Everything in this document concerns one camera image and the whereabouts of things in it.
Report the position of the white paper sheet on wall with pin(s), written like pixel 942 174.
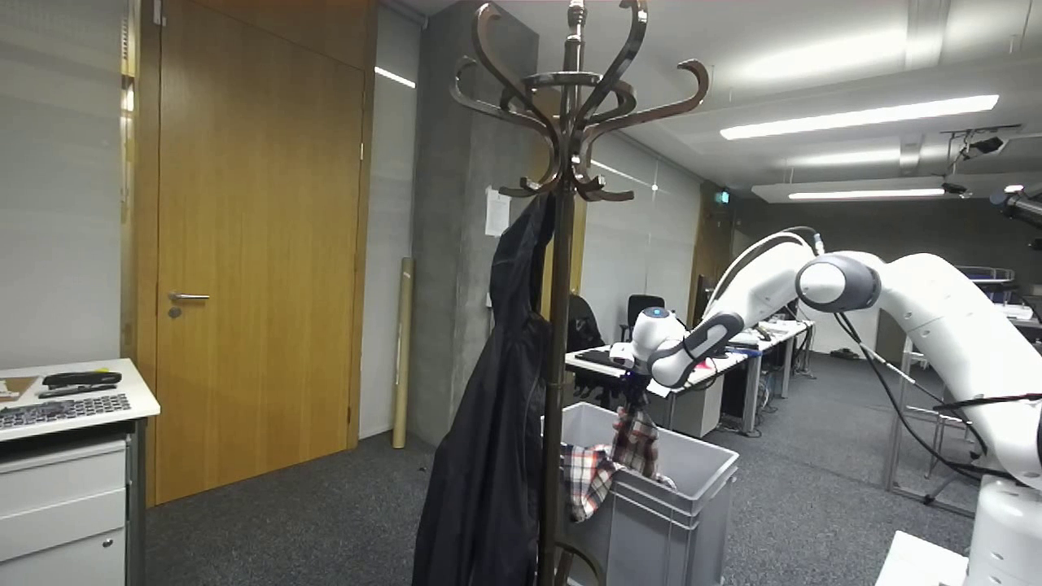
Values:
pixel 497 212

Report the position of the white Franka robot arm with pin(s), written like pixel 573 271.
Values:
pixel 954 313

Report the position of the dark wooden coat rack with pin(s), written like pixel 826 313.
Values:
pixel 558 325

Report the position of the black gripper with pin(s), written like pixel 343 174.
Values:
pixel 635 381

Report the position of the short ceiling light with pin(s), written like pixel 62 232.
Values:
pixel 842 158

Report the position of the long ceiling light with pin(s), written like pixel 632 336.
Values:
pixel 856 118

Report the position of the white drawer cabinet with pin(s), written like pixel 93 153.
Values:
pixel 67 500

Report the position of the red white plaid shirt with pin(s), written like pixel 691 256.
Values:
pixel 588 475

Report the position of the black device on cabinet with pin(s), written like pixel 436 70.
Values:
pixel 83 381

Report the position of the white office desk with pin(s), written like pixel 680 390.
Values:
pixel 700 396

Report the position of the grey keyboard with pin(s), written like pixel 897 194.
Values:
pixel 67 412

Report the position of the metal frame cart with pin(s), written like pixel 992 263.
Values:
pixel 912 423

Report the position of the ceiling mounted camera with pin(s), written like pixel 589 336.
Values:
pixel 982 144

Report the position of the black office keyboard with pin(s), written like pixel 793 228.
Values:
pixel 596 356

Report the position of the wooden door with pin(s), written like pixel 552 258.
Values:
pixel 260 247

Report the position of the black office chair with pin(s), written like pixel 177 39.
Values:
pixel 642 307

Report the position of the white robot base table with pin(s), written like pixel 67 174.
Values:
pixel 916 565

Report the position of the black hanging jacket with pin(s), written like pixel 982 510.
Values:
pixel 490 455

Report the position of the green exit sign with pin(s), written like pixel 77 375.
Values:
pixel 719 197

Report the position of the grey plastic basin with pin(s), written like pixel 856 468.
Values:
pixel 671 530

